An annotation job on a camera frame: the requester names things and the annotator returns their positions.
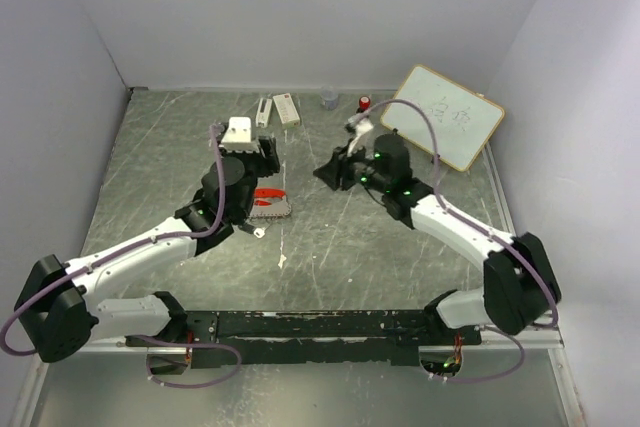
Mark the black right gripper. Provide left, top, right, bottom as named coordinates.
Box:
left=313, top=138, right=389, bottom=194

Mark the red handled metal key holder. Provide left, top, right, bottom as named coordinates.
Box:
left=249, top=188, right=292, bottom=220

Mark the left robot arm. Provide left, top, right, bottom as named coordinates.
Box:
left=14, top=136, right=280, bottom=363

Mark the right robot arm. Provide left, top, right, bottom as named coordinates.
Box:
left=313, top=134, right=561, bottom=345

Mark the white green staple box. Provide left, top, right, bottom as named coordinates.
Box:
left=272, top=93, right=301, bottom=128

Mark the white stapler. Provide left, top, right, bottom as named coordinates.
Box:
left=255, top=97, right=273, bottom=128

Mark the red black stamp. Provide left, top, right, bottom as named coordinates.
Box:
left=357, top=96, right=371, bottom=113

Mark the clear paperclip jar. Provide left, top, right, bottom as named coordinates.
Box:
left=320, top=86, right=339, bottom=110

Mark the yellow framed whiteboard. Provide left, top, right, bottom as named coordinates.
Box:
left=381, top=64, right=505, bottom=172

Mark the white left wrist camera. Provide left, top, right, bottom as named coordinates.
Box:
left=219, top=116, right=259, bottom=153

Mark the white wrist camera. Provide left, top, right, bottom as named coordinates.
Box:
left=345, top=113, right=374, bottom=157
left=219, top=116, right=259, bottom=153

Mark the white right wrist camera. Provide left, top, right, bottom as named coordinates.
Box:
left=345, top=113, right=374, bottom=157

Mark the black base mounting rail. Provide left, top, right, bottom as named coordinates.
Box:
left=153, top=309, right=481, bottom=366

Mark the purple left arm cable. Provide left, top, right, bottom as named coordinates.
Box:
left=0, top=121, right=244, bottom=388

